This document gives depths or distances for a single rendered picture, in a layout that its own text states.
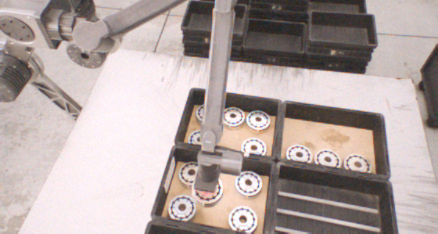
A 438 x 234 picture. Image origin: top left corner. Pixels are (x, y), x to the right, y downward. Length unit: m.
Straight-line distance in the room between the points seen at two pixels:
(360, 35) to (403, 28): 1.02
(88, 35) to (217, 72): 0.36
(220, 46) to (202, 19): 1.65
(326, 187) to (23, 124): 2.14
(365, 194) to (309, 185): 0.20
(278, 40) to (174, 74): 0.96
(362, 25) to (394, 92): 0.77
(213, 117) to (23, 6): 0.59
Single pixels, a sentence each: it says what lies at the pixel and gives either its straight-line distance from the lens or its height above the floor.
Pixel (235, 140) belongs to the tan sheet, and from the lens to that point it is 1.59.
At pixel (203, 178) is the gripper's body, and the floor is 1.16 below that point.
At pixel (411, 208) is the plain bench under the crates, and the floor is 0.70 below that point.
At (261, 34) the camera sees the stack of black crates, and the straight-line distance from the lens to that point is 2.74.
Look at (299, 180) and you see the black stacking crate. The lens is 1.51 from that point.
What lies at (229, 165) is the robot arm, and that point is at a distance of 1.05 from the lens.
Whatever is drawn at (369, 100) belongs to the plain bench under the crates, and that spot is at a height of 0.70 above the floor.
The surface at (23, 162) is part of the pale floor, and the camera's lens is 2.80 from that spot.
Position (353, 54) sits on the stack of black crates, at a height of 0.50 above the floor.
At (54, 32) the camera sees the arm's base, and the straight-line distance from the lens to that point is 1.16.
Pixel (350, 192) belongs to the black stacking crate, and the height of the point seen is 0.83.
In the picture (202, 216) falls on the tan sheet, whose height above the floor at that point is 0.83.
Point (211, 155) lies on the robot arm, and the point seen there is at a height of 1.25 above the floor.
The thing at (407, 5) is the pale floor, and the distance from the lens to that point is 3.95.
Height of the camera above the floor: 2.15
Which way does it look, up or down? 52 degrees down
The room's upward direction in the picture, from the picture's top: straight up
